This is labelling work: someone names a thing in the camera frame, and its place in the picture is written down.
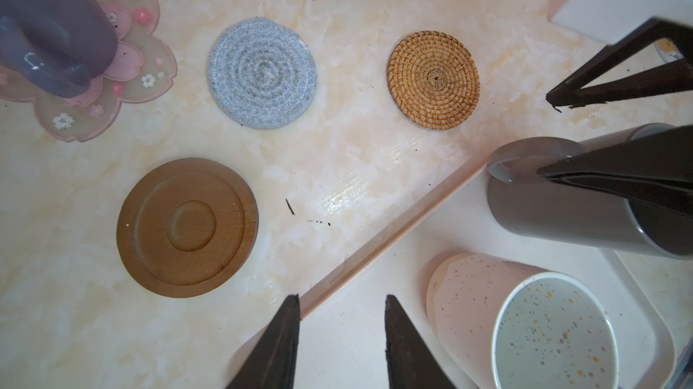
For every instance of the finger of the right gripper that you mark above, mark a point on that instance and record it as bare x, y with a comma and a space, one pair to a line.
673, 77
654, 170

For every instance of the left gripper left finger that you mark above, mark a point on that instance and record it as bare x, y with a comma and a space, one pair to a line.
272, 362

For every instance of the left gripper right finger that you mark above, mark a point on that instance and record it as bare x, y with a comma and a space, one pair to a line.
410, 363

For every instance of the dark grey mug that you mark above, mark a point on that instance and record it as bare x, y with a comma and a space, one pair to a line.
529, 205

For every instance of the brown round wooden coaster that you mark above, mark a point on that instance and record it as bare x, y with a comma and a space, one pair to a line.
187, 227

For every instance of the tan round rattan coaster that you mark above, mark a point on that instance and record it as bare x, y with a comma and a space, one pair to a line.
433, 80

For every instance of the grey round woven coaster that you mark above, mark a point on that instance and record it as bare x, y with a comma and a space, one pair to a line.
261, 74

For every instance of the pink flower coaster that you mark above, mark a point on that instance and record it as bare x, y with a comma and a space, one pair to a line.
143, 70

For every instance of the white mug purple handle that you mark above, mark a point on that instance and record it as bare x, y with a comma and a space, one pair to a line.
60, 46

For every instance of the white lid glass jar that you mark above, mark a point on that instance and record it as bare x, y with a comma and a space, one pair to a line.
667, 50

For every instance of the white plastic tray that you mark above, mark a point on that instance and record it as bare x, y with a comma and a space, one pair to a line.
342, 336

